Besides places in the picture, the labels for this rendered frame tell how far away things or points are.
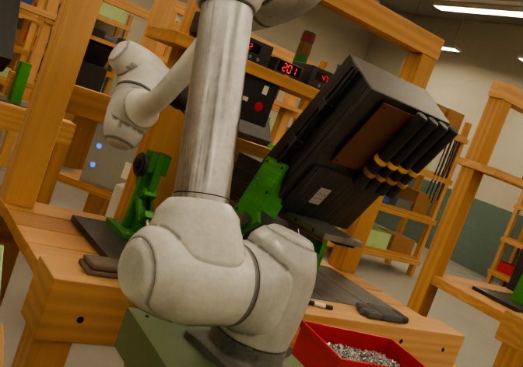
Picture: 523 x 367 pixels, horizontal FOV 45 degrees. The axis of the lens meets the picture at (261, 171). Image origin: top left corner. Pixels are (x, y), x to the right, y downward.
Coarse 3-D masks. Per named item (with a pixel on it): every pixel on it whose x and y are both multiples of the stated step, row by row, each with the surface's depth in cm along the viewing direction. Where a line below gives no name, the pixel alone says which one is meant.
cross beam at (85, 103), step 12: (72, 96) 200; (84, 96) 201; (96, 96) 203; (108, 96) 206; (72, 108) 201; (84, 108) 202; (96, 108) 204; (96, 120) 205; (240, 144) 237; (252, 144) 239; (264, 156) 243
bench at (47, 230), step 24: (0, 216) 193; (24, 216) 183; (48, 216) 192; (96, 216) 212; (0, 240) 192; (24, 240) 163; (48, 240) 169; (72, 240) 177; (408, 312) 238; (24, 336) 146; (24, 360) 142; (48, 360) 144
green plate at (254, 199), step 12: (264, 168) 199; (276, 168) 195; (288, 168) 193; (252, 180) 201; (264, 180) 196; (276, 180) 192; (252, 192) 198; (264, 192) 193; (276, 192) 194; (240, 204) 199; (252, 204) 194; (264, 204) 192; (276, 204) 196
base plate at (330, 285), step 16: (80, 224) 188; (96, 224) 194; (96, 240) 177; (112, 240) 183; (112, 256) 169; (320, 272) 241; (336, 272) 252; (320, 288) 216; (336, 288) 224; (352, 288) 233; (352, 304) 210; (384, 304) 228
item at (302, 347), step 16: (304, 320) 167; (304, 336) 164; (320, 336) 169; (336, 336) 171; (352, 336) 173; (368, 336) 176; (304, 352) 162; (320, 352) 156; (336, 352) 163; (352, 352) 165; (368, 352) 174; (384, 352) 179; (400, 352) 174
